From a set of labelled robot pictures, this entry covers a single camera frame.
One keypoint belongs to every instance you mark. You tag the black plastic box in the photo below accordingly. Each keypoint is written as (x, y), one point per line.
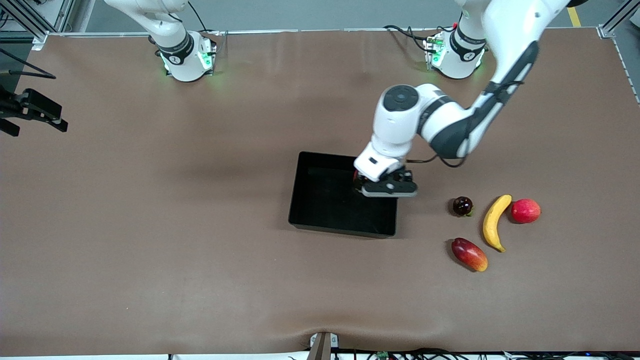
(325, 200)

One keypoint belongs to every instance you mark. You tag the aluminium frame corner post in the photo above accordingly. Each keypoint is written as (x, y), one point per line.
(607, 31)

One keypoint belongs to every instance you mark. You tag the brown table mat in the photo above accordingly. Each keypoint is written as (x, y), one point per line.
(150, 225)

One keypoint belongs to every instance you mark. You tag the metal table clamp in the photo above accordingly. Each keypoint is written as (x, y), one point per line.
(322, 347)

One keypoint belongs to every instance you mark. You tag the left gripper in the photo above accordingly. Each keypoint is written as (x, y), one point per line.
(397, 175)

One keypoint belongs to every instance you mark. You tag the aluminium frame with black struts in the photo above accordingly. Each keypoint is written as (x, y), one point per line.
(40, 41)

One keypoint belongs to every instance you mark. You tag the yellow banana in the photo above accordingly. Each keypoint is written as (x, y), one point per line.
(492, 220)

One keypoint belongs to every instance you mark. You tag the red yellow mango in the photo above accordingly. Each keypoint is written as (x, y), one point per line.
(469, 254)

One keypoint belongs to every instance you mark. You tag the plain pink red apple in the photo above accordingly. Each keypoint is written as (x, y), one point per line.
(526, 211)

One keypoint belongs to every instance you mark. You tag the dark purple mangosteen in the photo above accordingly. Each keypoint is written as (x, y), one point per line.
(462, 205)

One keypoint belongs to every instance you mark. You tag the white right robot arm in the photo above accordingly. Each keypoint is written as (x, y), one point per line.
(182, 67)

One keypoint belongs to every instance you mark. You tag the small green circuit board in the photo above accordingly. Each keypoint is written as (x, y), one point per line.
(383, 355)

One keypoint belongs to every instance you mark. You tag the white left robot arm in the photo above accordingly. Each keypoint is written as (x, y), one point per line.
(510, 30)

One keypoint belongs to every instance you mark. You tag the yellow floor tape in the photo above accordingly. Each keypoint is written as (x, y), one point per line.
(576, 17)

